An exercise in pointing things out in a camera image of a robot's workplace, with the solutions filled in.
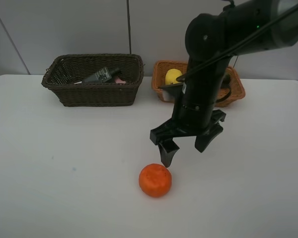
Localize orange tangerine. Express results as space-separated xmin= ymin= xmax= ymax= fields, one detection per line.
xmin=139 ymin=164 xmax=172 ymax=198

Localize dark grey square bottle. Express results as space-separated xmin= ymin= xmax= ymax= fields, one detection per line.
xmin=82 ymin=67 xmax=121 ymax=84

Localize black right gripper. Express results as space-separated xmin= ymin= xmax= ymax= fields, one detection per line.
xmin=150 ymin=110 xmax=226 ymax=168

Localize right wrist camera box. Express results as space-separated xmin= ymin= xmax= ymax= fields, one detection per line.
xmin=159 ymin=83 xmax=184 ymax=103

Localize dark mangosteen green calyx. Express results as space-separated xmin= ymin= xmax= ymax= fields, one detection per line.
xmin=221 ymin=74 xmax=231 ymax=89

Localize dark brown wicker basket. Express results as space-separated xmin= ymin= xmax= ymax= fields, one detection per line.
xmin=42 ymin=54 xmax=144 ymax=107

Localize yellow lemon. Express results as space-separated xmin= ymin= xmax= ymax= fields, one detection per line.
xmin=165 ymin=68 xmax=182 ymax=85

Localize orange wicker basket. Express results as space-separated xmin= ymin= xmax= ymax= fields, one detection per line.
xmin=151 ymin=60 xmax=245 ymax=108

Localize pink bottle white cap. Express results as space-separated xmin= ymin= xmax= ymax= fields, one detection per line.
xmin=115 ymin=77 xmax=126 ymax=84

